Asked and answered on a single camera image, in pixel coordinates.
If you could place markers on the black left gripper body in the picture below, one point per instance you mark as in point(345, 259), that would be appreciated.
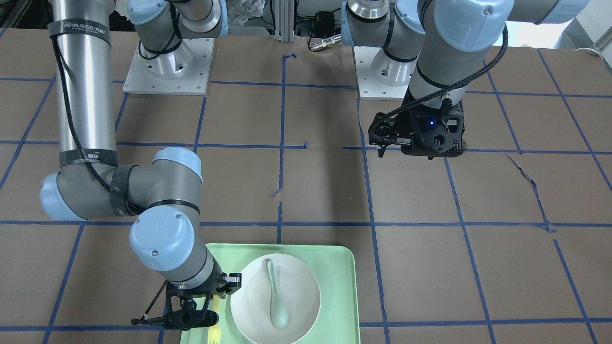
point(408, 125)

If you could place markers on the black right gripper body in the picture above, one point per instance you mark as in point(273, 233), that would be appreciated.
point(216, 284)

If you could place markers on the yellow plastic fork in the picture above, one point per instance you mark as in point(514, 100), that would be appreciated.
point(215, 332)

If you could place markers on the cream round plate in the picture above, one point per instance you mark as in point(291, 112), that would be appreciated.
point(299, 289)

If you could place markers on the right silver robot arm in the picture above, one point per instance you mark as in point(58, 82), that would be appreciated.
point(164, 197)

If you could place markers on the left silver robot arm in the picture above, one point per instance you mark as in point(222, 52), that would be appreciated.
point(447, 44)

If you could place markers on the pale green plastic spoon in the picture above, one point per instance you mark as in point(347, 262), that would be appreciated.
point(278, 311)

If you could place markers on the light green tray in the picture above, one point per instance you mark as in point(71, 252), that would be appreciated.
point(334, 268)

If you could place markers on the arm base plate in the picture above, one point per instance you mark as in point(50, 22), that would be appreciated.
point(182, 72)
point(380, 77)

